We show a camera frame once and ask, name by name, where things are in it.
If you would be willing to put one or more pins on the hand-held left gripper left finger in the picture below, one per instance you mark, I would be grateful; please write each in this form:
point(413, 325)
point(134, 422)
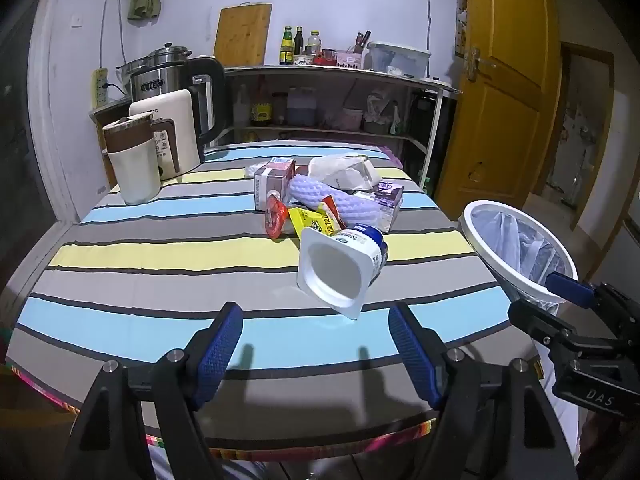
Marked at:
point(220, 355)

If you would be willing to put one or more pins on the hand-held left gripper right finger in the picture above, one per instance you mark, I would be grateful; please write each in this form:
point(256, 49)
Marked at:
point(415, 360)

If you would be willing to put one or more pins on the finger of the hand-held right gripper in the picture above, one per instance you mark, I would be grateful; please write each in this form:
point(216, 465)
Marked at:
point(537, 322)
point(567, 287)

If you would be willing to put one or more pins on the white trash bin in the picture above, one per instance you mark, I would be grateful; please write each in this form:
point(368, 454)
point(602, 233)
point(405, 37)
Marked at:
point(467, 232)

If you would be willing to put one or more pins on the white yogurt cup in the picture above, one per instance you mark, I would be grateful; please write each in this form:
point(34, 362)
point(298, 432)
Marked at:
point(330, 270)

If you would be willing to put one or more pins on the red round lid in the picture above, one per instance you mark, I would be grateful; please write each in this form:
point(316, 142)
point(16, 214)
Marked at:
point(276, 217)

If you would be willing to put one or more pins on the purple milk carton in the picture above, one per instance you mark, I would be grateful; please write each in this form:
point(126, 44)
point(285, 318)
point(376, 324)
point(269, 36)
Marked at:
point(387, 202)

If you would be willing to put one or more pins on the yellow snack packet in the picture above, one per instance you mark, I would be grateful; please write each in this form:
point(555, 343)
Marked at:
point(306, 220)

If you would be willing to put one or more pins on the orange red snack wrapper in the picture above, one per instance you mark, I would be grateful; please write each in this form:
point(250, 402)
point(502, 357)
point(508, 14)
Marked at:
point(332, 210)

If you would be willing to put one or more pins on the pink white carton box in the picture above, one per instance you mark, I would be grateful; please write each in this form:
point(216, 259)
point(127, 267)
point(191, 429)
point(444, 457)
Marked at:
point(270, 185)

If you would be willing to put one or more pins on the clear plastic wrapper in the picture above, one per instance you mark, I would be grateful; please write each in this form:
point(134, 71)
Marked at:
point(256, 170)

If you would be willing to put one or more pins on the purple foam net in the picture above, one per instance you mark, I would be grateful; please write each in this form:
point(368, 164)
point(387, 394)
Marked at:
point(320, 192)

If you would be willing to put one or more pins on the white paper bag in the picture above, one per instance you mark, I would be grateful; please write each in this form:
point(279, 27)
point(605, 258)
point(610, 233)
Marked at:
point(345, 170)

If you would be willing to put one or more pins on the striped tablecloth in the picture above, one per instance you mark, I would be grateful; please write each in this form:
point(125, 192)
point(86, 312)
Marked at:
point(150, 260)

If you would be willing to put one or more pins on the white cup brown band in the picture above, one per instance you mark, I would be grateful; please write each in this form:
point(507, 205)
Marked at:
point(135, 170)

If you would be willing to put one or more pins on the wooden door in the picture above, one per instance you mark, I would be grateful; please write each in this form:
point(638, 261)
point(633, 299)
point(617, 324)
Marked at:
point(500, 90)

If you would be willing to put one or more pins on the white brown blender jug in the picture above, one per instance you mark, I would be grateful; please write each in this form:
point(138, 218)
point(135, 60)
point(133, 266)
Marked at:
point(172, 125)

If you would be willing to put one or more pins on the green white bottle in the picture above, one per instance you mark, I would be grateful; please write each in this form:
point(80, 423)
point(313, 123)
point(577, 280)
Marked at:
point(396, 120)

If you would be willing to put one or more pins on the clear plastic bottle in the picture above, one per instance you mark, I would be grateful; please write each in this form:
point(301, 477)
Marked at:
point(241, 107)

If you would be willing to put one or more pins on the pink plastic bucket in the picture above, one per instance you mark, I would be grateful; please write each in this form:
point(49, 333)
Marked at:
point(352, 119)

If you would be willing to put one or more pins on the crumpled plastic bags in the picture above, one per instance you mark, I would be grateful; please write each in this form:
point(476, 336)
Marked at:
point(380, 112)

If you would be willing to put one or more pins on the yellow label oil bottle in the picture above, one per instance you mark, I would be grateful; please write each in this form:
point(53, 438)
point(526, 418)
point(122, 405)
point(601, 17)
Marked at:
point(260, 107)

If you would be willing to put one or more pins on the dark liquid plastic jug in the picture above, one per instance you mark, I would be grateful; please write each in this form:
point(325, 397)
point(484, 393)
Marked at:
point(301, 107)

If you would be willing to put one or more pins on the steel black electric kettle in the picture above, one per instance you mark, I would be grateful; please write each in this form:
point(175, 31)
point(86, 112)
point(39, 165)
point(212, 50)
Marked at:
point(165, 80)

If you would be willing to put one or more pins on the clear lidded storage box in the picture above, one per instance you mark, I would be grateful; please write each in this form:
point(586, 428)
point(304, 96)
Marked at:
point(400, 57)

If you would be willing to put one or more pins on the yellow power strip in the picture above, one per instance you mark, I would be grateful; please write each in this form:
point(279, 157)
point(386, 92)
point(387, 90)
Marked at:
point(99, 87)

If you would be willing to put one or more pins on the steel cooking pot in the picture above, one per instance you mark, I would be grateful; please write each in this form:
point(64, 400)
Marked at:
point(131, 72)

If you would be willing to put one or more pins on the metal shelf rack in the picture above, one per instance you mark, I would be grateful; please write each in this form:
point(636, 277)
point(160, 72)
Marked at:
point(325, 72)

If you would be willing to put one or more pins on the pink utensil holder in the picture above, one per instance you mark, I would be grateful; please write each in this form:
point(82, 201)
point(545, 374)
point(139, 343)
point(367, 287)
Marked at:
point(348, 59)

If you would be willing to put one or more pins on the green label sauce bottle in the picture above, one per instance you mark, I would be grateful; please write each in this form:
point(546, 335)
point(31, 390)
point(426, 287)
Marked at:
point(285, 50)

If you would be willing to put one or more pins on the red bowl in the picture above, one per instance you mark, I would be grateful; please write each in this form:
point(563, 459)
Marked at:
point(325, 57)

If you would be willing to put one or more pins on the wooden cutting board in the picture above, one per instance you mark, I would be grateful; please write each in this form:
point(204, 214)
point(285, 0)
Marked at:
point(242, 35)

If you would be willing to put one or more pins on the dark sauce bottle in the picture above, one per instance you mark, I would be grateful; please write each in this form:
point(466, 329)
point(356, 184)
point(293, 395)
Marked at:
point(299, 40)

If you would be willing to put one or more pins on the clear seasoning bottle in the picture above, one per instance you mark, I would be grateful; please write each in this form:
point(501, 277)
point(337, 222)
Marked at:
point(313, 42)

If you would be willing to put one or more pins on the wall calendar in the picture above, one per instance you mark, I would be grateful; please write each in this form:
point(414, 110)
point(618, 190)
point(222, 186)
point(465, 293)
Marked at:
point(461, 15)

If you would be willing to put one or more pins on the white wall switch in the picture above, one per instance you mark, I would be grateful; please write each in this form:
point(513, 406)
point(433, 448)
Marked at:
point(77, 19)

